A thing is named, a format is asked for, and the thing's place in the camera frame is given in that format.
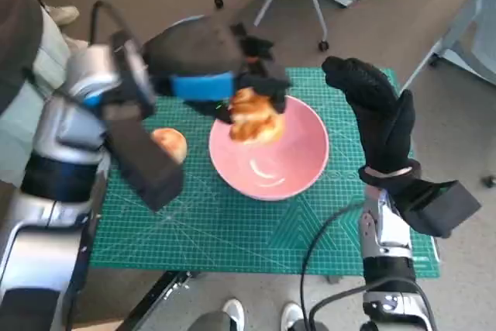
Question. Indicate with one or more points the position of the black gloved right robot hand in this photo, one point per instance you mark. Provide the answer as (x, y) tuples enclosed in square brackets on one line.
[(379, 121)]

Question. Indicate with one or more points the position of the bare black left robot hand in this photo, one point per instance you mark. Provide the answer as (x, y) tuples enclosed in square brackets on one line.
[(193, 56)]

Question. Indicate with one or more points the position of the round toy bread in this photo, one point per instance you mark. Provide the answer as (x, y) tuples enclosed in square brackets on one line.
[(172, 143)]

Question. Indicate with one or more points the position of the long toy bread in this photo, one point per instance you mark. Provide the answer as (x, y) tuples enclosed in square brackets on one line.
[(255, 121)]

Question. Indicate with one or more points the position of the pink bowl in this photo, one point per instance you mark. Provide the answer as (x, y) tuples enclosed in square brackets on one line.
[(286, 164)]

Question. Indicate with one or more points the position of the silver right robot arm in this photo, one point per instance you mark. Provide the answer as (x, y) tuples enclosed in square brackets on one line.
[(387, 230)]

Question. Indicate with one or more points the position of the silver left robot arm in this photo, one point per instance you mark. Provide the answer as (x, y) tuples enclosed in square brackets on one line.
[(50, 145)]

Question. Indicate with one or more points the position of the grey perforated rolling cabinet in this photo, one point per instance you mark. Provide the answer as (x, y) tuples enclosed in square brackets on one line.
[(476, 36)]

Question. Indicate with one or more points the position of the person in brown top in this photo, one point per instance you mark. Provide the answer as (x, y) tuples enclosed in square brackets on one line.
[(15, 36)]

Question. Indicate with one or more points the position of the green cutting mat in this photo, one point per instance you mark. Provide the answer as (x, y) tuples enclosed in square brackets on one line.
[(232, 238)]

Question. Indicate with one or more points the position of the white shoe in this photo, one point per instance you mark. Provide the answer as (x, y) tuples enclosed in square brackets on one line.
[(291, 315), (233, 313)]

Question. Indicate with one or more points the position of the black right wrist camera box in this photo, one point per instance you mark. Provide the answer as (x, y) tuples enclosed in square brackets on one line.
[(441, 207)]

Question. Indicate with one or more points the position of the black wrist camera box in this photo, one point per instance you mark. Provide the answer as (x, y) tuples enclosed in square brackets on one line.
[(147, 168), (441, 207)]

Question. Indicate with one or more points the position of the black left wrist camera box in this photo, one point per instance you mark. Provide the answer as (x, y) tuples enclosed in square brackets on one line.
[(147, 168)]

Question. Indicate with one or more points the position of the black metal rail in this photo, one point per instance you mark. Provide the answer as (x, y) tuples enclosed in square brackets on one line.
[(159, 300)]

